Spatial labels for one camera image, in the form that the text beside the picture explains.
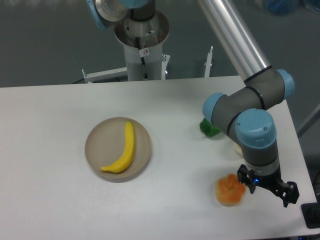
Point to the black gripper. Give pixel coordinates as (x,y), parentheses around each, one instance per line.
(287,191)

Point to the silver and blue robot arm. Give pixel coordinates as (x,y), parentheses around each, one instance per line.
(242,116)

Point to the yellow toy banana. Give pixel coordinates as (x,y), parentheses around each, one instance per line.
(128,154)

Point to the beige round plate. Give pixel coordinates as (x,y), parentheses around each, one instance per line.
(106,143)

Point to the orange toy fruit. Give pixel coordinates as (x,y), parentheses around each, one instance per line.
(229,191)

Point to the black device at edge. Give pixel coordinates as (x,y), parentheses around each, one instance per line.
(311,215)

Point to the green toy pepper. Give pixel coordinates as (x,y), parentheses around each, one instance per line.
(208,129)

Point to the blue plastic bag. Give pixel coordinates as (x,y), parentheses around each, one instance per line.
(280,7)

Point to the white metal bracket right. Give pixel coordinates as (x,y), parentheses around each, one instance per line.
(209,63)

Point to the white metal bracket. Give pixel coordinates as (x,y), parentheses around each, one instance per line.
(209,63)
(104,76)

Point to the white metal bracket left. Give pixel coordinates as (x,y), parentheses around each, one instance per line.
(104,76)

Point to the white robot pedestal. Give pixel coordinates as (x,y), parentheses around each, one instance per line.
(143,46)

